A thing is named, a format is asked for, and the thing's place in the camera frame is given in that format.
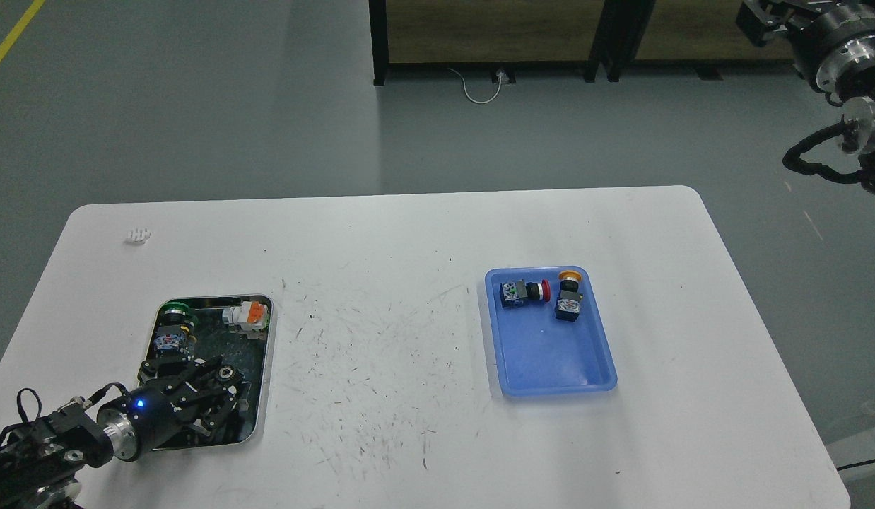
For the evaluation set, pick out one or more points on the small white plastic piece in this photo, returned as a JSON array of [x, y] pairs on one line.
[[138, 236]]

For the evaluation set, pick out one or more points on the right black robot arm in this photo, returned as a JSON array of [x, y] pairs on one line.
[[855, 132]]

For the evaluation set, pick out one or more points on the red push button switch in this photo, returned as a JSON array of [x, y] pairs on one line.
[[518, 293]]

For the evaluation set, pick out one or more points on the wooden black cabinet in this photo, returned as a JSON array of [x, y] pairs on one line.
[[488, 34], [694, 34]]

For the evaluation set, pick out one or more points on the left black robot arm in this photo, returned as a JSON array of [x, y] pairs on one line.
[[40, 456]]

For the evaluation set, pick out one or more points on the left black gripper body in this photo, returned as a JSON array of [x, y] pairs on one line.
[[146, 418]]

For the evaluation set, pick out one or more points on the black gear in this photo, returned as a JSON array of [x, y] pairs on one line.
[[226, 373]]

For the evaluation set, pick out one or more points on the green push button switch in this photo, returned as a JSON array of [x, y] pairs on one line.
[[173, 331]]

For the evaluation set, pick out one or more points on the blue plastic tray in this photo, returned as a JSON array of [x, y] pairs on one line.
[[537, 355]]

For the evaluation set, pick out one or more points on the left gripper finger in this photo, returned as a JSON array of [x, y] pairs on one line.
[[172, 369], [212, 401]]

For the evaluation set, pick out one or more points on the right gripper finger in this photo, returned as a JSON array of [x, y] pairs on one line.
[[764, 22]]

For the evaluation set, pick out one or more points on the orange white switch part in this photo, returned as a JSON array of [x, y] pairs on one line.
[[251, 316]]

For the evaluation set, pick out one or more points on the right wooden black cabinet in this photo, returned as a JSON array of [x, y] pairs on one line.
[[694, 34]]

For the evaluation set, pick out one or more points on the stainless steel tray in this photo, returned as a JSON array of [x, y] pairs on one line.
[[247, 352]]

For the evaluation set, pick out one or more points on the yellow push button switch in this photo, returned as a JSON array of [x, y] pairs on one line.
[[568, 305]]

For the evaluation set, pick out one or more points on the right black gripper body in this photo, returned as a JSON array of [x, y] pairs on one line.
[[831, 41]]

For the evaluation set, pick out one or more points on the left wooden black cabinet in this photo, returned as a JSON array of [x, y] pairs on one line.
[[488, 34]]

